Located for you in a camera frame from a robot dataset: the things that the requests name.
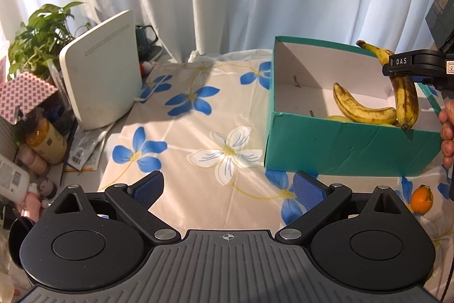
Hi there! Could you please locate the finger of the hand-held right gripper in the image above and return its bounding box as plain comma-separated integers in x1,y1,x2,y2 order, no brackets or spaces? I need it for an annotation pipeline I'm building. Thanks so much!
382,51,445,80

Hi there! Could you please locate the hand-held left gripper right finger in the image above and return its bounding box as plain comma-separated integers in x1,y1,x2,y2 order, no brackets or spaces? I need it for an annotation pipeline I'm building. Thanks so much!
276,171,408,245

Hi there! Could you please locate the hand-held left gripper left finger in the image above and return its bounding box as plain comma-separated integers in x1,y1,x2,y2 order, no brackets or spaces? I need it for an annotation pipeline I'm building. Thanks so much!
48,171,181,245

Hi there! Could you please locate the large brown-spotted banana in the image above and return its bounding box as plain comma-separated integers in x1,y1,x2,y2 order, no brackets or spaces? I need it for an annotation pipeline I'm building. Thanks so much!
356,39,420,131

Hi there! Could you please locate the teal cardboard box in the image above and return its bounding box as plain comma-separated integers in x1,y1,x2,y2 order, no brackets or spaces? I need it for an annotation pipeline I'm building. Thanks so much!
264,36,454,177

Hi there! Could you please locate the small brown-spotted banana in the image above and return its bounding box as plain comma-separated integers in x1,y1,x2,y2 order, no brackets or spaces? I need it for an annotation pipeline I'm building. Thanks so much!
333,82,398,125

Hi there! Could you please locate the orange tangerine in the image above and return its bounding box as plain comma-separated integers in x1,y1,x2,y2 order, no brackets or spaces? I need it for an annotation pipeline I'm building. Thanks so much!
411,185,434,213

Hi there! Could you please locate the person's right hand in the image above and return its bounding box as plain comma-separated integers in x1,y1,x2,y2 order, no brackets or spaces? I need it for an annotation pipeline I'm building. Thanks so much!
439,101,454,169

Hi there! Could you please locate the paper packet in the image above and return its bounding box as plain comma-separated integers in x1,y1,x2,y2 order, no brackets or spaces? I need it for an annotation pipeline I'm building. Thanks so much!
64,128,108,172

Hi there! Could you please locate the floral tablecloth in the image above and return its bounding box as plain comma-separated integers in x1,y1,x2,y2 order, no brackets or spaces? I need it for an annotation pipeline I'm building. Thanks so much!
97,49,454,303

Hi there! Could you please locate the amber jar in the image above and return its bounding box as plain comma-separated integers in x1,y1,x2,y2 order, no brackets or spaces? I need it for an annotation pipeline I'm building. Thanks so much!
25,118,68,165

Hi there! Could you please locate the pink jar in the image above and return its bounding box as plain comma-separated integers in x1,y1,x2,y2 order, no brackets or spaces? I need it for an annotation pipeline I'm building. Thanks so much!
19,147,49,176

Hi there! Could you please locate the white router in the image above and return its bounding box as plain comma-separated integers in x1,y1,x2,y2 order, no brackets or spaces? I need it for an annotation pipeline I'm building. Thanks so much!
59,9,143,130

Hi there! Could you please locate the white labelled bottle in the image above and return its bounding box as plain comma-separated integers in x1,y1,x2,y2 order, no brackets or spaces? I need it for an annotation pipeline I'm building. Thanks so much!
0,154,31,202

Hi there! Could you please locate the black round cup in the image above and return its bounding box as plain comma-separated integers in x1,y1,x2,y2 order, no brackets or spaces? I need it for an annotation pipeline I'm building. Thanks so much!
9,216,35,268

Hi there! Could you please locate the dark green mug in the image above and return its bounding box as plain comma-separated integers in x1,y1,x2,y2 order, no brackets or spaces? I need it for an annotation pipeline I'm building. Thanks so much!
136,25,159,60

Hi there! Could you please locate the red white patterned box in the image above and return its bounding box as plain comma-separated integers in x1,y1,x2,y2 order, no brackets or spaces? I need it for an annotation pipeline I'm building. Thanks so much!
0,72,59,123

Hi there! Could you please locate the green potted plant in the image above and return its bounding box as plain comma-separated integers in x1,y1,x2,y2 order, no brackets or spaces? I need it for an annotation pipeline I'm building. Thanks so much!
8,2,93,82

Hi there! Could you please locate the black cable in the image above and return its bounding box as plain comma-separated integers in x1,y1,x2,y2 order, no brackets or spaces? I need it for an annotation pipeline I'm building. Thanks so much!
441,251,454,303

